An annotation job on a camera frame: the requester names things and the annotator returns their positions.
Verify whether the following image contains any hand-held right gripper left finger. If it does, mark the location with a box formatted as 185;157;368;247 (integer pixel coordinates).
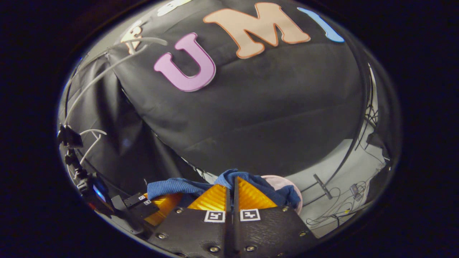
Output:
148;184;232;258

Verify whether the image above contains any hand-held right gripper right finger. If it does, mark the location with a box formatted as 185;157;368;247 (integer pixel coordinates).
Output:
233;176;318;258

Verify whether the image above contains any blue knit shirt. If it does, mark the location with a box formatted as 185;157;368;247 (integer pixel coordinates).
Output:
146;168;302;210

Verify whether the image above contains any pink laundry hamper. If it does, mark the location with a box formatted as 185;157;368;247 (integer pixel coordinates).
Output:
261;175;303;215

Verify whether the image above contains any white plastic hanger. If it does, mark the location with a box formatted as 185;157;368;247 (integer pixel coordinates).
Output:
65;36;168;124

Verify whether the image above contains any black tripod stand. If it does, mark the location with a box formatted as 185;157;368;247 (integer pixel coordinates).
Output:
362;104;393;165

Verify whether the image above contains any white cable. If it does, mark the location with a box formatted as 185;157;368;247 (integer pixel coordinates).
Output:
78;128;108;166

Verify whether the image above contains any bundle of floor cables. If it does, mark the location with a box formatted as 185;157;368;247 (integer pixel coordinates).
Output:
305;172;386;230

